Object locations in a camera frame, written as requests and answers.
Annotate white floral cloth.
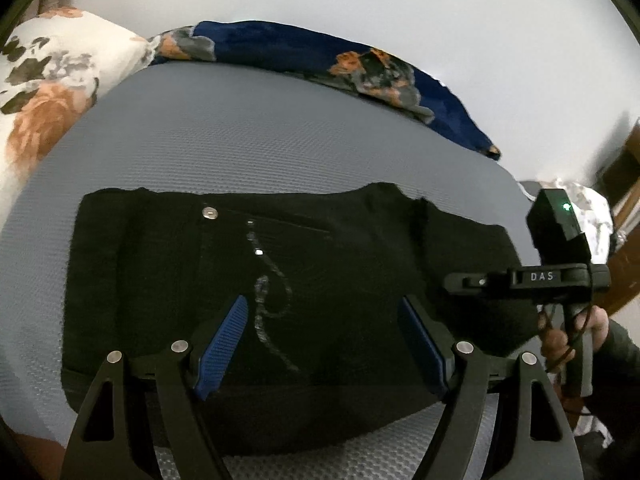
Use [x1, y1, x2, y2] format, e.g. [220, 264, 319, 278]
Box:
[519, 179, 615, 263]

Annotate navy floral blanket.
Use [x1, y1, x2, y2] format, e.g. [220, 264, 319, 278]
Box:
[147, 20, 502, 162]

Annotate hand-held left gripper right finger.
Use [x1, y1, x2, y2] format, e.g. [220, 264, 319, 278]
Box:
[397, 295, 586, 480]

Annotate wooden furniture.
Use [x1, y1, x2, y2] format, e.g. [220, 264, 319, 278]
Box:
[597, 120, 640, 321]

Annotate black pants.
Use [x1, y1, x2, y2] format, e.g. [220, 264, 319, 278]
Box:
[60, 182, 543, 456]

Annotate grey bed mattress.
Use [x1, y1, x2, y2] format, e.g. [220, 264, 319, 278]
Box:
[0, 62, 551, 480]

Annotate person's right hand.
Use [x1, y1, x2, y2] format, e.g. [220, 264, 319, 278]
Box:
[537, 305, 611, 376]

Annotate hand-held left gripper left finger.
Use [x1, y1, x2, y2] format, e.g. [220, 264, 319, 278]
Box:
[60, 294, 250, 480]

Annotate white floral pillow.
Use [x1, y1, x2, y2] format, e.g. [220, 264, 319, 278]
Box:
[0, 6, 156, 211]

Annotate person's right forearm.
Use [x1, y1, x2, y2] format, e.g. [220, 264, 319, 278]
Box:
[590, 317, 640, 453]

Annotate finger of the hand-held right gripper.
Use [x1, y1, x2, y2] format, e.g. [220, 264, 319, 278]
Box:
[442, 271, 511, 294]

